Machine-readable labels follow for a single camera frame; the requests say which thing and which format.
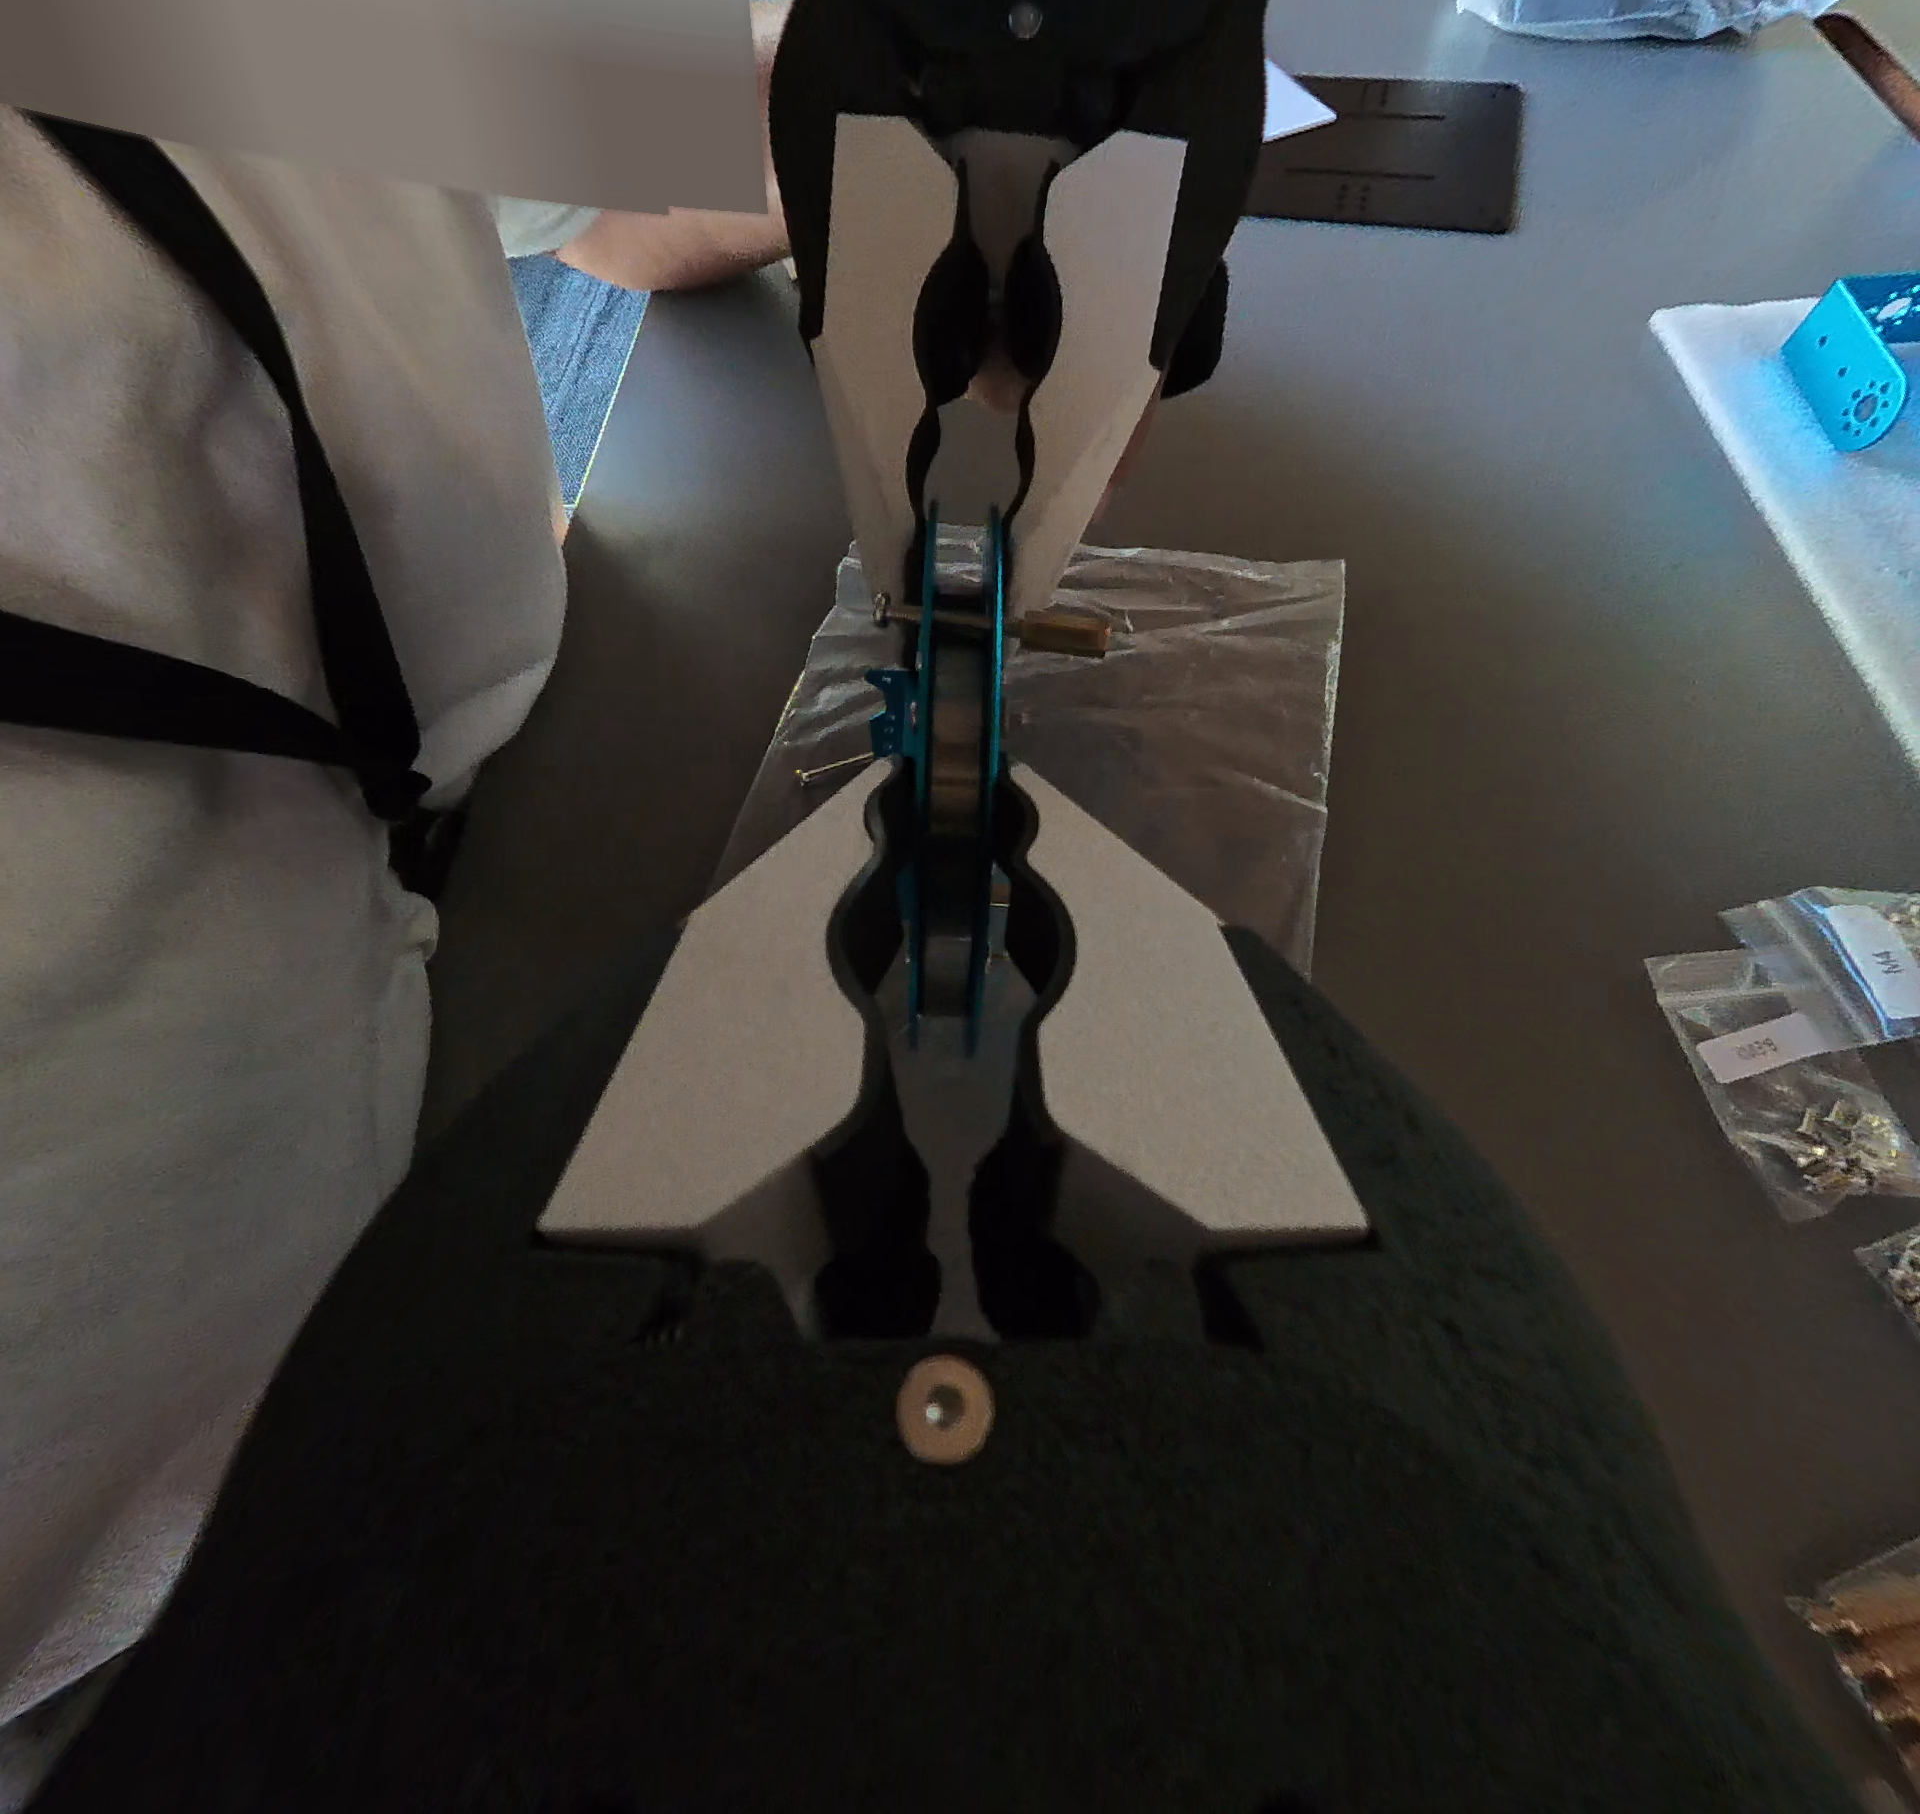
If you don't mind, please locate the white foam sheet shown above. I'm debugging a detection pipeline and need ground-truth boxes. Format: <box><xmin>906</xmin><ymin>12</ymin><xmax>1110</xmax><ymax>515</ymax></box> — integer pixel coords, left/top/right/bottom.
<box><xmin>1648</xmin><ymin>299</ymin><xmax>1920</xmax><ymax>780</ymax></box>

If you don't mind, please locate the pile of small hardware bags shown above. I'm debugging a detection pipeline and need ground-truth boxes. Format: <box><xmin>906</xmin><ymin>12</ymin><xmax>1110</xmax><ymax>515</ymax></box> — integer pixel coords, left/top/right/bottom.
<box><xmin>1642</xmin><ymin>888</ymin><xmax>1920</xmax><ymax>1814</ymax></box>

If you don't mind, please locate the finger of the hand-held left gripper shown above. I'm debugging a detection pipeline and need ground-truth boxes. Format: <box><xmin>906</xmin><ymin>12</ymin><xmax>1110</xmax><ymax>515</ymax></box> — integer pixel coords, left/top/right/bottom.
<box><xmin>992</xmin><ymin>135</ymin><xmax>1190</xmax><ymax>609</ymax></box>
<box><xmin>812</xmin><ymin>108</ymin><xmax>996</xmax><ymax>619</ymax></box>

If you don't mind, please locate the clear plastic bag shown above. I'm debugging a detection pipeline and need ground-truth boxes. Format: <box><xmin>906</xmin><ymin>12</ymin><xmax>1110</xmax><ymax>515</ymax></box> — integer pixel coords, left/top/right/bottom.
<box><xmin>737</xmin><ymin>540</ymin><xmax>1344</xmax><ymax>976</ymax></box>

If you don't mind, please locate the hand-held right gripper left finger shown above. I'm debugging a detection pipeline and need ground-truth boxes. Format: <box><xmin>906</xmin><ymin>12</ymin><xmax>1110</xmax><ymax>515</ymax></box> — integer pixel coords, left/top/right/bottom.
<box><xmin>533</xmin><ymin>755</ymin><xmax>938</xmax><ymax>1341</ymax></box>

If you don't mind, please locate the black metal plate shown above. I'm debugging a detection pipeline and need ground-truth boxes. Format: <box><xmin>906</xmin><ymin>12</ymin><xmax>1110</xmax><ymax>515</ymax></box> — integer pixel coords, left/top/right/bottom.
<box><xmin>1245</xmin><ymin>75</ymin><xmax>1523</xmax><ymax>239</ymax></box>

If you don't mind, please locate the blue metal u bracket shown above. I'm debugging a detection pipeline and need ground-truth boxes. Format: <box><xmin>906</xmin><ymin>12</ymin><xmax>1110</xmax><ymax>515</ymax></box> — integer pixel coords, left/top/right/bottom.
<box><xmin>1784</xmin><ymin>276</ymin><xmax>1920</xmax><ymax>461</ymax></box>

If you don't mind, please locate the blue round turntable assembly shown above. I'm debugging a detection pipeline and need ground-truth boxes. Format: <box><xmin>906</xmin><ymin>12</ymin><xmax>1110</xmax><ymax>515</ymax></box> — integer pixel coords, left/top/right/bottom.
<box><xmin>868</xmin><ymin>500</ymin><xmax>1010</xmax><ymax>1059</ymax></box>

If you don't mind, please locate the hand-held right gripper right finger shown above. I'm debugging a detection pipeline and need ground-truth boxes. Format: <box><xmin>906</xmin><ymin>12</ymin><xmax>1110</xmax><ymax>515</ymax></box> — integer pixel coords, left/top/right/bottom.
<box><xmin>971</xmin><ymin>763</ymin><xmax>1372</xmax><ymax>1341</ymax></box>

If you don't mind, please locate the grey desk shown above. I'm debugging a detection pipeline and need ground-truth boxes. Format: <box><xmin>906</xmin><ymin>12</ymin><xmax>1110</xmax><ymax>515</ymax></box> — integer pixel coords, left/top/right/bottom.
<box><xmin>420</xmin><ymin>0</ymin><xmax>1920</xmax><ymax>1814</ymax></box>

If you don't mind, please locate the person's left forearm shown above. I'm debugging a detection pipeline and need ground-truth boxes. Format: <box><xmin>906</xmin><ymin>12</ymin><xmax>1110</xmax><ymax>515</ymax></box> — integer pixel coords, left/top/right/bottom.
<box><xmin>563</xmin><ymin>199</ymin><xmax>792</xmax><ymax>293</ymax></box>

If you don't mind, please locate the black chest strap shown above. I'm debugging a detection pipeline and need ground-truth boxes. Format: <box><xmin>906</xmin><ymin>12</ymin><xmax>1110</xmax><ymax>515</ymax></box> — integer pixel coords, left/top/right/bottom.
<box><xmin>0</xmin><ymin>111</ymin><xmax>467</xmax><ymax>900</ymax></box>

